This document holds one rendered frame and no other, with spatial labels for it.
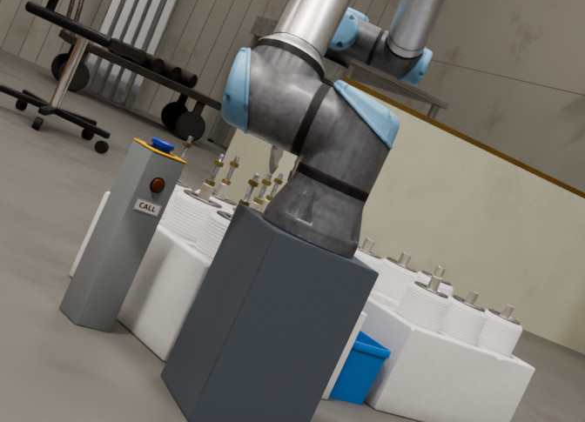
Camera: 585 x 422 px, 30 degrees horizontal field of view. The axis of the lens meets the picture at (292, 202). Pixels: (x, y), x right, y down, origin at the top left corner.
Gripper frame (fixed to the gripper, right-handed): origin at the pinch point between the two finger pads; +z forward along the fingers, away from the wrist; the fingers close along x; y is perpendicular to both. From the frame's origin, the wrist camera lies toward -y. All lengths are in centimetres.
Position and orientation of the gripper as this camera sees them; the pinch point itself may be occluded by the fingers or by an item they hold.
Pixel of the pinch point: (283, 171)
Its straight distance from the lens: 220.6
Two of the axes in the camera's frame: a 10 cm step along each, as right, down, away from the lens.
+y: -2.1, -1.8, 9.6
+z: -4.2, 9.1, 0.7
